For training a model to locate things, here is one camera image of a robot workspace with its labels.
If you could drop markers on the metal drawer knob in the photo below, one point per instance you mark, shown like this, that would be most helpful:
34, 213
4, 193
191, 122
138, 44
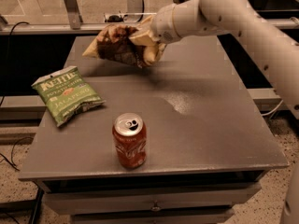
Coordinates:
156, 208

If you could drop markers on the brown salt chip bag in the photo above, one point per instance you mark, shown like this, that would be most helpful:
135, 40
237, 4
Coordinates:
113, 44

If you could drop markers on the red cola can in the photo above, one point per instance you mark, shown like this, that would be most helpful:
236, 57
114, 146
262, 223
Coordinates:
130, 137

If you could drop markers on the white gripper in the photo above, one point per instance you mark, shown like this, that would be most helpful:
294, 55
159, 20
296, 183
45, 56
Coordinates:
163, 26

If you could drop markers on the grey drawer cabinet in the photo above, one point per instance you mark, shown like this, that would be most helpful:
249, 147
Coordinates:
208, 145

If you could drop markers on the green jalapeno chip bag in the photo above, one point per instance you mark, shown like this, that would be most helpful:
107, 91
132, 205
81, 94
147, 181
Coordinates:
65, 94

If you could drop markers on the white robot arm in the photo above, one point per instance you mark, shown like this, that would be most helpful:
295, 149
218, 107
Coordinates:
275, 53

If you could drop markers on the metal railing frame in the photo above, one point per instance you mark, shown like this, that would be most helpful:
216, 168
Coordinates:
59, 17

